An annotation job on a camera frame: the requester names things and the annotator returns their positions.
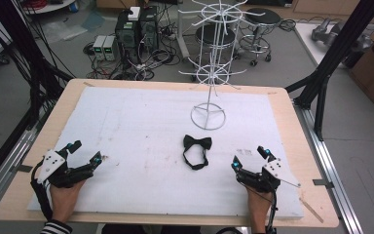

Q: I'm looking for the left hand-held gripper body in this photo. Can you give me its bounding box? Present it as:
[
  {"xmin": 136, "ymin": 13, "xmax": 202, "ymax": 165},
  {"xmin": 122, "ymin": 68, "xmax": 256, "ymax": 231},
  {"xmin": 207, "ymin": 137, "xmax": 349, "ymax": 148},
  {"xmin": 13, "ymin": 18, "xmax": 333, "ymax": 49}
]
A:
[{"xmin": 37, "ymin": 149, "xmax": 95, "ymax": 189}]

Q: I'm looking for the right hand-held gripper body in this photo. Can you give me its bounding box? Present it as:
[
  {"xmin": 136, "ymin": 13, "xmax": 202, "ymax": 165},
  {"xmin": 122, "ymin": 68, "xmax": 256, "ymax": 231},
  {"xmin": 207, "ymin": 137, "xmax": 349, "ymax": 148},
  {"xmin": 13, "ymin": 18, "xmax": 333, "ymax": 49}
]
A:
[{"xmin": 235, "ymin": 157, "xmax": 302, "ymax": 194}]

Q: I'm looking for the black bow tie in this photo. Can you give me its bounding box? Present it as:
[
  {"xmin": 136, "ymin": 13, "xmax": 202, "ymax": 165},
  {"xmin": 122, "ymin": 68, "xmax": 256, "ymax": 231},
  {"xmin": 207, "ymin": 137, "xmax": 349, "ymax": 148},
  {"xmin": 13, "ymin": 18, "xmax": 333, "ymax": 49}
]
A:
[{"xmin": 182, "ymin": 134, "xmax": 213, "ymax": 172}]

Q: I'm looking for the white wire display rack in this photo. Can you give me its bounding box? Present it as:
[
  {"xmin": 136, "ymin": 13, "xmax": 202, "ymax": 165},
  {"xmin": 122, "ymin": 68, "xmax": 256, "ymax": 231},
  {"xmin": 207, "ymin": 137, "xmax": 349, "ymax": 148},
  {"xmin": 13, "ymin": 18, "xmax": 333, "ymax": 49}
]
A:
[{"xmin": 177, "ymin": 0, "xmax": 266, "ymax": 132}]

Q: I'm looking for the person's right hand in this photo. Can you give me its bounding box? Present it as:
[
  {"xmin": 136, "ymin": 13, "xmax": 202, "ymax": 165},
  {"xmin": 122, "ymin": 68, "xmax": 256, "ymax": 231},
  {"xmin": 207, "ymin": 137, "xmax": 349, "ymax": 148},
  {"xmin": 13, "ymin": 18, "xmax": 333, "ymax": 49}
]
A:
[{"xmin": 244, "ymin": 185, "xmax": 274, "ymax": 215}]

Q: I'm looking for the person's left hand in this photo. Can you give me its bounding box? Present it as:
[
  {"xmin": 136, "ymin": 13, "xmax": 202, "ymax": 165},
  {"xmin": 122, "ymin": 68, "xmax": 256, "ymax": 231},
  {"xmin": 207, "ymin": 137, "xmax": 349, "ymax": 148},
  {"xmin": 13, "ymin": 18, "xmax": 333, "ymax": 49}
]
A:
[{"xmin": 49, "ymin": 179, "xmax": 87, "ymax": 223}]

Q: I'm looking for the grey tape strip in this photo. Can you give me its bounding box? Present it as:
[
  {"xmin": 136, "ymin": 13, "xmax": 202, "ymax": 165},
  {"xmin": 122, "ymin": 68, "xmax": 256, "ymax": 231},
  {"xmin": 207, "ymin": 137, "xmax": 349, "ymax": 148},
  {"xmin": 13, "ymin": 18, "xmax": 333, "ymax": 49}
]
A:
[
  {"xmin": 312, "ymin": 177, "xmax": 335, "ymax": 190},
  {"xmin": 15, "ymin": 164, "xmax": 34, "ymax": 174}
]

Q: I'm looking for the wooden table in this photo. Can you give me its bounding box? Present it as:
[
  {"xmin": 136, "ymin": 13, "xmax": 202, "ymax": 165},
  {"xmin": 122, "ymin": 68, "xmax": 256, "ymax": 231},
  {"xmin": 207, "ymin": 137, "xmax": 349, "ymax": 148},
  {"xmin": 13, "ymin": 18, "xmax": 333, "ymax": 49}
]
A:
[{"xmin": 0, "ymin": 77, "xmax": 340, "ymax": 229}]

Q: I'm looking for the thin wooden stick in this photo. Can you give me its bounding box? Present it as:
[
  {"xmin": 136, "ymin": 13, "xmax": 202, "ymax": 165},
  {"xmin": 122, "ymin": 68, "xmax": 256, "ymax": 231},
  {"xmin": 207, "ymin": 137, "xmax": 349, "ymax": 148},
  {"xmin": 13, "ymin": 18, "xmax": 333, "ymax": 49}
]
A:
[{"xmin": 299, "ymin": 197, "xmax": 324, "ymax": 224}]

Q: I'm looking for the white foam mat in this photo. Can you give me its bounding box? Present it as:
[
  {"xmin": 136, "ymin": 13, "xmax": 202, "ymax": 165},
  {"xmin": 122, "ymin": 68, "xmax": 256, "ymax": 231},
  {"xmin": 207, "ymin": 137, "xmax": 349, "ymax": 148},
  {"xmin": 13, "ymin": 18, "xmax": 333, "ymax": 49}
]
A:
[{"xmin": 27, "ymin": 86, "xmax": 305, "ymax": 219}]

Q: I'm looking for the person's dark clothing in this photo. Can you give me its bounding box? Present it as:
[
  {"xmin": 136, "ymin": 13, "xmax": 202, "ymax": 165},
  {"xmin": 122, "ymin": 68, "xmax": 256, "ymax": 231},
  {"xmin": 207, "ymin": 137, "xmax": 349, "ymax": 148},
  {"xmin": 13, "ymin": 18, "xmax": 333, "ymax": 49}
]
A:
[{"xmin": 100, "ymin": 223, "xmax": 204, "ymax": 234}]

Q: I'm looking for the grey power supply unit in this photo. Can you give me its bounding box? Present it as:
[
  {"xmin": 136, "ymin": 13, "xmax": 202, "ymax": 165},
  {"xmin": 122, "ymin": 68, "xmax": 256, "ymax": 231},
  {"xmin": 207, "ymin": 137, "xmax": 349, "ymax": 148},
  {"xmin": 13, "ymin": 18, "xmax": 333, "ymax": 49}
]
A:
[
  {"xmin": 103, "ymin": 35, "xmax": 118, "ymax": 61},
  {"xmin": 92, "ymin": 34, "xmax": 107, "ymax": 61}
]

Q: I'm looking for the black computer tower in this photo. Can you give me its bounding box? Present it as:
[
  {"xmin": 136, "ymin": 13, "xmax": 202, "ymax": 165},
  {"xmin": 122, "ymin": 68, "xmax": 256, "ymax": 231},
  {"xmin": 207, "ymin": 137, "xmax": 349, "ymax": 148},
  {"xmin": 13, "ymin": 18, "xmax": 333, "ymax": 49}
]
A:
[
  {"xmin": 114, "ymin": 11, "xmax": 141, "ymax": 64},
  {"xmin": 138, "ymin": 5, "xmax": 160, "ymax": 53}
]

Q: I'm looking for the black round stool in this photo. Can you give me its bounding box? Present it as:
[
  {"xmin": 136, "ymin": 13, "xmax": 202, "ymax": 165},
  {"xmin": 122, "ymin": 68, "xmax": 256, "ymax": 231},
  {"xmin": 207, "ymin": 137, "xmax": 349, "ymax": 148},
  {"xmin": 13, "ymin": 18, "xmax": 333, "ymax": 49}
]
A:
[
  {"xmin": 194, "ymin": 22, "xmax": 238, "ymax": 59},
  {"xmin": 239, "ymin": 7, "xmax": 282, "ymax": 67}
]

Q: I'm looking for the grey machine part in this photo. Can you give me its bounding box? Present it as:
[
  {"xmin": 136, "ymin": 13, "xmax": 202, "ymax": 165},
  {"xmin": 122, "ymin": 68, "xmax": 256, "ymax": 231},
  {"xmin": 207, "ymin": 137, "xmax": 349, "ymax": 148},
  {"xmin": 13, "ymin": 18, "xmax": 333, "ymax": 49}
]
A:
[{"xmin": 311, "ymin": 17, "xmax": 374, "ymax": 54}]

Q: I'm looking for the grey metal stand leg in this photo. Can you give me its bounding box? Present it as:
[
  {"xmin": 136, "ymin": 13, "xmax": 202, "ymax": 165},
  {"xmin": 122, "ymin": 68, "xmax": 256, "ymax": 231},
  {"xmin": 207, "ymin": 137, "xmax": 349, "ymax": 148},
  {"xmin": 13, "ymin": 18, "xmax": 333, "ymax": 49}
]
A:
[{"xmin": 176, "ymin": 0, "xmax": 192, "ymax": 60}]

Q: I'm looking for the white round table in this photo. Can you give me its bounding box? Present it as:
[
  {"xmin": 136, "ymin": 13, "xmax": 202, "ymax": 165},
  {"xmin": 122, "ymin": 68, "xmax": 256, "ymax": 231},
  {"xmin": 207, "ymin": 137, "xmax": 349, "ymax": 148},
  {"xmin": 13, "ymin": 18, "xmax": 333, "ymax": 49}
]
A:
[{"xmin": 21, "ymin": 0, "xmax": 77, "ymax": 15}]

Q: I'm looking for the white box device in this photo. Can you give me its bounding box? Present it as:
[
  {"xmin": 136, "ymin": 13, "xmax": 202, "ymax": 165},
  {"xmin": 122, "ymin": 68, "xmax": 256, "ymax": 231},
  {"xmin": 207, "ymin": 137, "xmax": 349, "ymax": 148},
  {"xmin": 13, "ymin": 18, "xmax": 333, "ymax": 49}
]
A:
[{"xmin": 127, "ymin": 6, "xmax": 142, "ymax": 21}]

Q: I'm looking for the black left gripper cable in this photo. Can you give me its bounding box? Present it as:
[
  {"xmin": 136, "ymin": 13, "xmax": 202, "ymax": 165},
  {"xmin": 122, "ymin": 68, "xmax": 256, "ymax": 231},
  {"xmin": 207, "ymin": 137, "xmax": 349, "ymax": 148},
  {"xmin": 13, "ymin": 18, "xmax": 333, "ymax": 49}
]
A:
[{"xmin": 29, "ymin": 160, "xmax": 55, "ymax": 222}]

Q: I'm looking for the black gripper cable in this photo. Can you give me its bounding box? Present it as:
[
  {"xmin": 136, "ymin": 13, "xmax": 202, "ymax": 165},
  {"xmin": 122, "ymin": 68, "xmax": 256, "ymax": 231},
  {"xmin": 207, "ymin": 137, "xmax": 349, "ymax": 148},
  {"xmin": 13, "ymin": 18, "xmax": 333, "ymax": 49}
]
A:
[
  {"xmin": 265, "ymin": 188, "xmax": 279, "ymax": 234},
  {"xmin": 29, "ymin": 160, "xmax": 55, "ymax": 222}
]

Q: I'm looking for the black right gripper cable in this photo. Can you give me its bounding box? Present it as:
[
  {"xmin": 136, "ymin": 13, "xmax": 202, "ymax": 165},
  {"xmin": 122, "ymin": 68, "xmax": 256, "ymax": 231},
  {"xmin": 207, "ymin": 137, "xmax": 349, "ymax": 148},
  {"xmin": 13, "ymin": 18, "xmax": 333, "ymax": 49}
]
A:
[{"xmin": 265, "ymin": 188, "xmax": 279, "ymax": 234}]

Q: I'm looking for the aluminium rail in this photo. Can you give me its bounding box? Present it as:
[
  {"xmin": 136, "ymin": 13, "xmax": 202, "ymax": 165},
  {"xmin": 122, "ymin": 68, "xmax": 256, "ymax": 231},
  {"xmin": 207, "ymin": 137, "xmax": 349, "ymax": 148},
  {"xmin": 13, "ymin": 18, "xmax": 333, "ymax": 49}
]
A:
[
  {"xmin": 292, "ymin": 99, "xmax": 365, "ymax": 234},
  {"xmin": 0, "ymin": 106, "xmax": 52, "ymax": 222}
]

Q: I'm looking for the tangle of black floor cables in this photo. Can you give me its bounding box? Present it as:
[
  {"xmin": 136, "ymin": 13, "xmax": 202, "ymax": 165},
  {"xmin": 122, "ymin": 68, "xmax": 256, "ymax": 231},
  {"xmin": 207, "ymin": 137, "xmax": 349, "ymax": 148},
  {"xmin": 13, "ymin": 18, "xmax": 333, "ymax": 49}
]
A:
[{"xmin": 82, "ymin": 19, "xmax": 181, "ymax": 81}]

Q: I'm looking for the black metal frame strut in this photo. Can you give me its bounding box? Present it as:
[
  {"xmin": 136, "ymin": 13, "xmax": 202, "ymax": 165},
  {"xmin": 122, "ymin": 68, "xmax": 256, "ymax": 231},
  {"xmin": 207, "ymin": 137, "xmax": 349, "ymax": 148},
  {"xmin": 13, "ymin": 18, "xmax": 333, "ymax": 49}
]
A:
[
  {"xmin": 284, "ymin": 0, "xmax": 374, "ymax": 142},
  {"xmin": 0, "ymin": 0, "xmax": 76, "ymax": 193}
]

